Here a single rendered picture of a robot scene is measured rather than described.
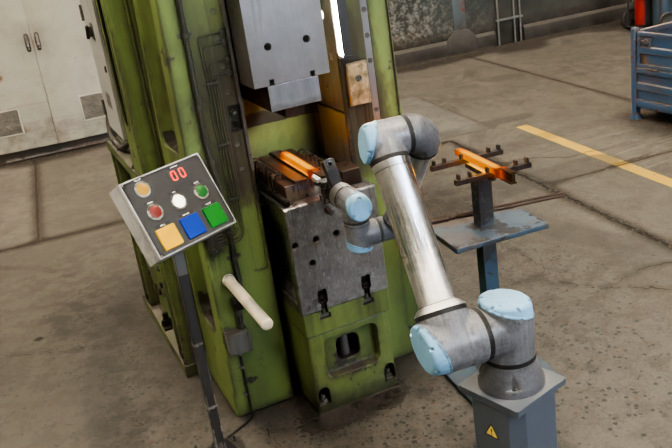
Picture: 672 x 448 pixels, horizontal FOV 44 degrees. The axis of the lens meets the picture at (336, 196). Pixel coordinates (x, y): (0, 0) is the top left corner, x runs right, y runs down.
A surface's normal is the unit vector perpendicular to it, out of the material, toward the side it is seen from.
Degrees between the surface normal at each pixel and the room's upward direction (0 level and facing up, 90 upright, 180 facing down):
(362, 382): 89
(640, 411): 0
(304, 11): 90
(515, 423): 90
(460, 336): 57
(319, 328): 90
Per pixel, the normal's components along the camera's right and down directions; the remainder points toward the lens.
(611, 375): -0.14, -0.93
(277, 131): 0.41, 0.25
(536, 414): 0.63, 0.18
